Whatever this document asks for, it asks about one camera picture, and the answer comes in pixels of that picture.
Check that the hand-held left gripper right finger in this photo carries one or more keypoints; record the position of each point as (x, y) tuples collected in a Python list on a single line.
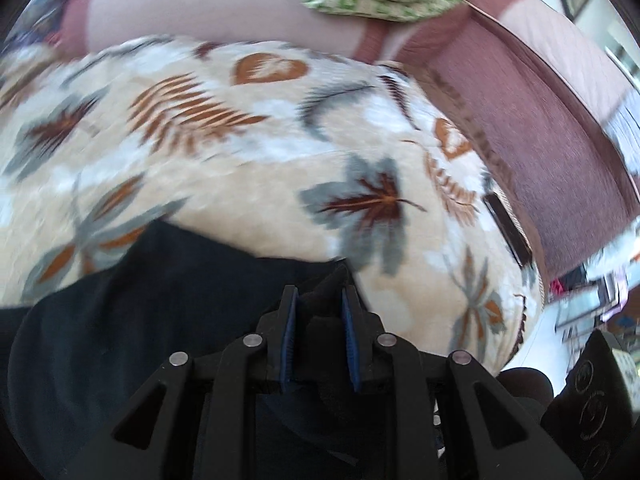
[(351, 345)]

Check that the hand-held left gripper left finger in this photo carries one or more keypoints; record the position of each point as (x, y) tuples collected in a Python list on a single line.
[(287, 345)]

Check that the black pants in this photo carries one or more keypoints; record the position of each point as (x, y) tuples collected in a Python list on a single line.
[(125, 340)]

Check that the leaf-printed beige blanket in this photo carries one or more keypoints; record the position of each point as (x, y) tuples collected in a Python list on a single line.
[(250, 175)]

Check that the black rectangular blanket label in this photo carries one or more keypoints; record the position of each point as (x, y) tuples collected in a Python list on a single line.
[(507, 230)]

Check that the maroon bed sheet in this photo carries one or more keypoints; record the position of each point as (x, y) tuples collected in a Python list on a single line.
[(530, 135)]

